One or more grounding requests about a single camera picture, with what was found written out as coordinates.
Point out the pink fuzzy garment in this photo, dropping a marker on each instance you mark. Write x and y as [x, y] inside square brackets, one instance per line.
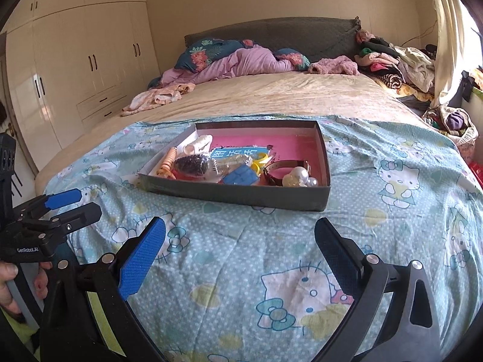
[341, 65]

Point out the pink cream clothing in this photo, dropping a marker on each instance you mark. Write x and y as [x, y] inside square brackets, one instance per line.
[157, 97]

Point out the pearl hair clip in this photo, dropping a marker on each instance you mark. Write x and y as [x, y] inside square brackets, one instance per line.
[299, 177]

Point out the orange spiral hair clip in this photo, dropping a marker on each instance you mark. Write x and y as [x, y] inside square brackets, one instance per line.
[167, 163]

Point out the pink book with blue label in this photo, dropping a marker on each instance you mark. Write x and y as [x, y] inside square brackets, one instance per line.
[200, 167]

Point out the brown leather wristwatch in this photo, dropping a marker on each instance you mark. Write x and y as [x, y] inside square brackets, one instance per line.
[272, 172]

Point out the beige bed cover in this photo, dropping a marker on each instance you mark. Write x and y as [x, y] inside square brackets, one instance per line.
[290, 93]

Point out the hello kitty blue bedsheet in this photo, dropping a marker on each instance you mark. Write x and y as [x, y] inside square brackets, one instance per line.
[241, 283]

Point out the cream curtain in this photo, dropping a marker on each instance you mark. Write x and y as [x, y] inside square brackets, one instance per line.
[458, 48]

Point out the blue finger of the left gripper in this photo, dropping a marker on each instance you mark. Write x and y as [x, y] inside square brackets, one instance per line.
[63, 199]
[78, 218]

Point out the blue pill box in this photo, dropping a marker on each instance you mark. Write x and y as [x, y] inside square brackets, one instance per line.
[241, 176]

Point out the basket with purple cloth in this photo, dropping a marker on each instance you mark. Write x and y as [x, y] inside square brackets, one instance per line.
[455, 123]

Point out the left hand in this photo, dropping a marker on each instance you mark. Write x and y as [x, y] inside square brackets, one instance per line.
[8, 272]

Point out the floral dark pillow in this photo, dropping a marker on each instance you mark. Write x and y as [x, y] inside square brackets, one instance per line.
[206, 51]

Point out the pile of clothes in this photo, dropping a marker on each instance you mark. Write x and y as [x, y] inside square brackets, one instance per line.
[405, 71]

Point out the green sleeve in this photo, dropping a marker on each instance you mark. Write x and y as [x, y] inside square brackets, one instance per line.
[56, 342]

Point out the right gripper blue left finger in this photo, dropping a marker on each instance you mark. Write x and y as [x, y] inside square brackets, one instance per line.
[141, 253]

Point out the earring cards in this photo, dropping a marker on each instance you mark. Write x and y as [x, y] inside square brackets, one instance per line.
[223, 166]

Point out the cream wardrobe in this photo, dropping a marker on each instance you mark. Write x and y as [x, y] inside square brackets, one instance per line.
[72, 64]

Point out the purple blanket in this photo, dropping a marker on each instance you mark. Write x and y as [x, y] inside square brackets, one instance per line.
[243, 62]

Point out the dark green headboard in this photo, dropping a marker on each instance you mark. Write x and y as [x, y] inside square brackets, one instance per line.
[315, 37]

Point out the cream hair claw clip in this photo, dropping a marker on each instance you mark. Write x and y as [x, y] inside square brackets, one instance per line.
[201, 145]

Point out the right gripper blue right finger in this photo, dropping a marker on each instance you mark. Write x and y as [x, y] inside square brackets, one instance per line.
[343, 257]

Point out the dark cardboard tray box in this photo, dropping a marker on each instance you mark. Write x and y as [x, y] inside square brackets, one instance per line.
[291, 139]

